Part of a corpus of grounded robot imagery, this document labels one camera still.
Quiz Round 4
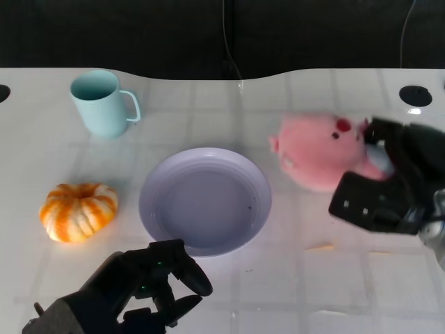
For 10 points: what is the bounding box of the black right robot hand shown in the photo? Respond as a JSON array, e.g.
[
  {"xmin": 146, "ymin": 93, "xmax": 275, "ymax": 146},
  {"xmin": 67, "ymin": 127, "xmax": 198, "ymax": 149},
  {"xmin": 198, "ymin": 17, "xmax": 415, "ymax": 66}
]
[{"xmin": 328, "ymin": 117, "xmax": 445, "ymax": 237}]

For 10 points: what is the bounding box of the grey left robot forearm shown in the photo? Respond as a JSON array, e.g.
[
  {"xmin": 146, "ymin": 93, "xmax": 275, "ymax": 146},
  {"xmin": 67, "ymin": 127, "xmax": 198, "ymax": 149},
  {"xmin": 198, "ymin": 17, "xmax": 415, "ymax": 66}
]
[{"xmin": 22, "ymin": 297, "xmax": 90, "ymax": 334}]

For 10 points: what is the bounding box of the purple round plate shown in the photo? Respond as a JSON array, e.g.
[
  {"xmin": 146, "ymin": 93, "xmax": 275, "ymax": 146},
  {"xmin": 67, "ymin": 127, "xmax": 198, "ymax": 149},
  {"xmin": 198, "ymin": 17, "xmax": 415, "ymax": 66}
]
[{"xmin": 138, "ymin": 148, "xmax": 273, "ymax": 257}]

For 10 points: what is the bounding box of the black backdrop cloth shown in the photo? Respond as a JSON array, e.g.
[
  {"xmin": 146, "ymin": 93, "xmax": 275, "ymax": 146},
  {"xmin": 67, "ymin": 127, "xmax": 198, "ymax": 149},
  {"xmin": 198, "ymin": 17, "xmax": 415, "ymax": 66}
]
[{"xmin": 0, "ymin": 0, "xmax": 445, "ymax": 81}]

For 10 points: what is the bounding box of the light blue mug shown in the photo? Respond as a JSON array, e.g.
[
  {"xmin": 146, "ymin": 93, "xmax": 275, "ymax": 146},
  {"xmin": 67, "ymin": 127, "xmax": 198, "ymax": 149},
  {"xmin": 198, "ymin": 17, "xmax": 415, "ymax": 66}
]
[{"xmin": 70, "ymin": 70, "xmax": 142, "ymax": 138}]

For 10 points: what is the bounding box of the thin grey hanging cable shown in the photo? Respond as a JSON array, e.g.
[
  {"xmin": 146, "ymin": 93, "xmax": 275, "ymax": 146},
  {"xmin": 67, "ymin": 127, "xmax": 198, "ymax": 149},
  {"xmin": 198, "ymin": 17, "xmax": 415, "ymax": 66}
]
[
  {"xmin": 221, "ymin": 0, "xmax": 243, "ymax": 80},
  {"xmin": 398, "ymin": 0, "xmax": 418, "ymax": 69}
]

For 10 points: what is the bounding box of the orange white striped pumpkin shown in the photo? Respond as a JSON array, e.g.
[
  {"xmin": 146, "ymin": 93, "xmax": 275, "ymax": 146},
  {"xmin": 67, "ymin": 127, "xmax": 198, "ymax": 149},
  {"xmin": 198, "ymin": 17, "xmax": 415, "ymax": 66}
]
[{"xmin": 39, "ymin": 182, "xmax": 119, "ymax": 244}]

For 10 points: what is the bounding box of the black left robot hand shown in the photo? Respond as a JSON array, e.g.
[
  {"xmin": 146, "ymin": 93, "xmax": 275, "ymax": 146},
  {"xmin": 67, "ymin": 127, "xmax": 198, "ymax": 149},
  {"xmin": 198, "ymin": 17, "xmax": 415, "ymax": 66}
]
[{"xmin": 80, "ymin": 239, "xmax": 213, "ymax": 334}]

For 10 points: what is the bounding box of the pink plush doll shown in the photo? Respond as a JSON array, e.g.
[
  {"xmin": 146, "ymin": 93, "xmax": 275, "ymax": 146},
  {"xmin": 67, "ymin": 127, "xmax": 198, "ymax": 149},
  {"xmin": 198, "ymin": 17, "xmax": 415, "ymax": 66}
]
[{"xmin": 268, "ymin": 111, "xmax": 396, "ymax": 193}]

